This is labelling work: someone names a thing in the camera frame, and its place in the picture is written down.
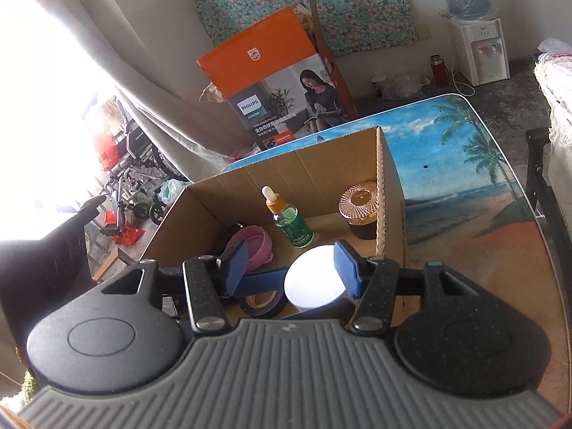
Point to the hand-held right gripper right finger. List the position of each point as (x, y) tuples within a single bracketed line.
[(348, 268)]

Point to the beige curtain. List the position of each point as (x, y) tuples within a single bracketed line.
[(134, 53)]

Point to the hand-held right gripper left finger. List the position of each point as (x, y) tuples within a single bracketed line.
[(234, 268)]

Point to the green plastic bag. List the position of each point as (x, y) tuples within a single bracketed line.
[(172, 192)]

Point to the white bedding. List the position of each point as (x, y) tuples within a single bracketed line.
[(556, 98)]

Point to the dark jar with gold lid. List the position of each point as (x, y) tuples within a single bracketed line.
[(359, 208)]

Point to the red thermos flask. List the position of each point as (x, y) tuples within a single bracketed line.
[(440, 73)]

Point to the dark cup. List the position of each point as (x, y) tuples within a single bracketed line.
[(379, 86)]

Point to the crumpled tan paper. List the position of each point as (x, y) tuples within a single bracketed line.
[(212, 93)]

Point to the white bottle with green label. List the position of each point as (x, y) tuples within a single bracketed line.
[(313, 277)]

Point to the red plastic basket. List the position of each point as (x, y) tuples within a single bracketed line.
[(127, 232)]

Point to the white water dispenser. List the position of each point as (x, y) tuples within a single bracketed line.
[(478, 53)]

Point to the clear plastic bag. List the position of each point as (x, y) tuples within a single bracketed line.
[(404, 86)]

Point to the wheelchair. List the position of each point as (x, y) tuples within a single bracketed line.
[(138, 161)]

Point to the dark wooden frame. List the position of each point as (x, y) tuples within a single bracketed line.
[(543, 174)]

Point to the pink silicone cup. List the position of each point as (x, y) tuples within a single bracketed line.
[(257, 241)]

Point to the brown cardboard box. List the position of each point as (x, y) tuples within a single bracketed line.
[(313, 165)]

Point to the black tape roll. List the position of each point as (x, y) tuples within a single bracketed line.
[(263, 306)]

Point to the green dropper bottle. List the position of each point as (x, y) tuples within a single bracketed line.
[(292, 228)]

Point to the orange appliance box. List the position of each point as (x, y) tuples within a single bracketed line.
[(259, 49)]

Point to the orange red bag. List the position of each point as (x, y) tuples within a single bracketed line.
[(107, 138)]

